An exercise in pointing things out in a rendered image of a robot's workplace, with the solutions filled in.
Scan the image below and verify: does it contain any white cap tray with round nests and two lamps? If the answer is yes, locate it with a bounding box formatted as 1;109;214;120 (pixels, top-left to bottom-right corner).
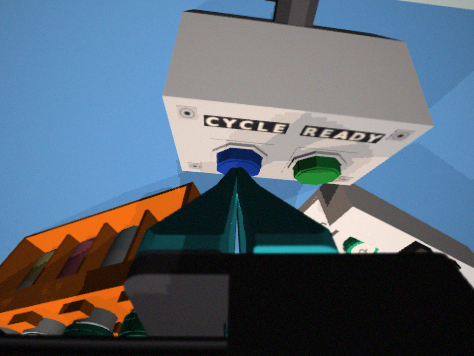
298;183;474;287

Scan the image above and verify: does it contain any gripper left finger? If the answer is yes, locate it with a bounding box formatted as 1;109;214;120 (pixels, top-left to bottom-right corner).
135;167;237;256

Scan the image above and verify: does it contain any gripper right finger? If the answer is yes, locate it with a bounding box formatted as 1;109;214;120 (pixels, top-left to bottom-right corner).
237;167;340;253

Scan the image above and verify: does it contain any green screw cap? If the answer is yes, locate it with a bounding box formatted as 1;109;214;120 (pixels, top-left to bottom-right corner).
343;237;379;252
118;312;148;336
62;323;114;336

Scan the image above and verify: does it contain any blue bench mat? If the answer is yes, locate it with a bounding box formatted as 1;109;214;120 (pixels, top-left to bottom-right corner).
0;0;474;265

